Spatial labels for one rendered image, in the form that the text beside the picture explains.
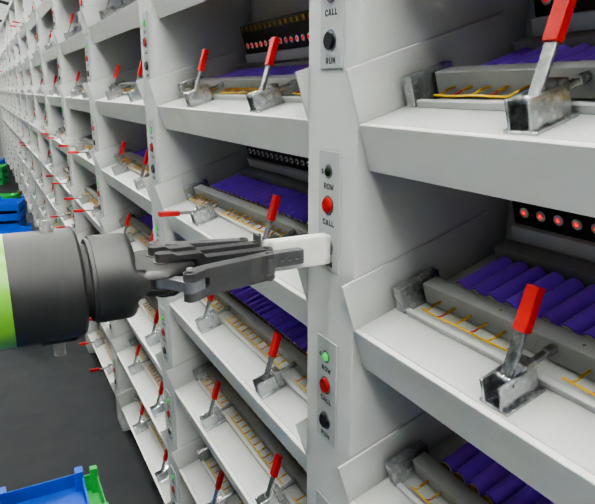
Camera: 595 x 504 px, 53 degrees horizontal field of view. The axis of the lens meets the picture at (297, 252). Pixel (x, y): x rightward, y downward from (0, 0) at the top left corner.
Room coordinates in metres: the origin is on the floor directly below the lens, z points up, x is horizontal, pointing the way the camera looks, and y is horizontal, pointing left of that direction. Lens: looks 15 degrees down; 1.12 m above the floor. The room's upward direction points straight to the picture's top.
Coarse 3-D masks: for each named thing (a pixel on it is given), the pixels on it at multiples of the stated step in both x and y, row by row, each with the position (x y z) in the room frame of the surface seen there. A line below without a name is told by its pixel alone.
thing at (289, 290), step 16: (224, 160) 1.23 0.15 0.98; (240, 160) 1.25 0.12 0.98; (256, 160) 1.18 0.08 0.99; (192, 176) 1.20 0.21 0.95; (208, 176) 1.21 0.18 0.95; (224, 176) 1.23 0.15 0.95; (304, 176) 1.01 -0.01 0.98; (160, 192) 1.17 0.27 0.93; (176, 192) 1.18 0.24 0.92; (192, 192) 1.18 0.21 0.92; (176, 208) 1.15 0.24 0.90; (192, 208) 1.12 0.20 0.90; (176, 224) 1.11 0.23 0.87; (192, 224) 1.02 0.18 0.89; (208, 224) 1.00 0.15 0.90; (224, 224) 0.98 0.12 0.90; (288, 272) 0.72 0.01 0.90; (304, 272) 0.63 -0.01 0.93; (256, 288) 0.79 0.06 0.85; (272, 288) 0.73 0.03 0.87; (288, 288) 0.68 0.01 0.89; (304, 288) 0.63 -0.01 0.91; (288, 304) 0.70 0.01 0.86; (304, 304) 0.65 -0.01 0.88; (304, 320) 0.66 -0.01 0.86
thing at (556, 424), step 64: (448, 256) 0.60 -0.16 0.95; (512, 256) 0.58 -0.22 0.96; (576, 256) 0.54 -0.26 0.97; (384, 320) 0.55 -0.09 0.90; (448, 320) 0.53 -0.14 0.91; (512, 320) 0.46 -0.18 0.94; (576, 320) 0.45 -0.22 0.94; (448, 384) 0.44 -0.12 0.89; (512, 384) 0.39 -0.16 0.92; (576, 384) 0.39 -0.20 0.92; (512, 448) 0.37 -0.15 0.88; (576, 448) 0.34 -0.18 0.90
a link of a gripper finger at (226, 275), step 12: (264, 252) 0.53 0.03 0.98; (216, 264) 0.49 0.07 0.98; (228, 264) 0.49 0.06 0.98; (240, 264) 0.50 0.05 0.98; (252, 264) 0.51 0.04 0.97; (264, 264) 0.52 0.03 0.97; (192, 276) 0.46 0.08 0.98; (204, 276) 0.47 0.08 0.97; (216, 276) 0.48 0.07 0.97; (228, 276) 0.49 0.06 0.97; (240, 276) 0.50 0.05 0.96; (252, 276) 0.51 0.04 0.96; (264, 276) 0.52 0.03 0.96; (216, 288) 0.48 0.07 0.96; (228, 288) 0.49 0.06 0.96; (192, 300) 0.46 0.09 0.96
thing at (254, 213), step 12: (204, 192) 1.12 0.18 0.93; (216, 192) 1.09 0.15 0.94; (228, 204) 1.02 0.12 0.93; (240, 204) 0.98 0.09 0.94; (252, 204) 0.96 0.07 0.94; (228, 216) 0.99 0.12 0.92; (240, 216) 0.96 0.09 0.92; (252, 216) 0.94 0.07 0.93; (264, 216) 0.89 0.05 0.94; (276, 216) 0.87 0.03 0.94; (276, 228) 0.86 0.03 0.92; (288, 228) 0.82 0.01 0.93; (300, 228) 0.80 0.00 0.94
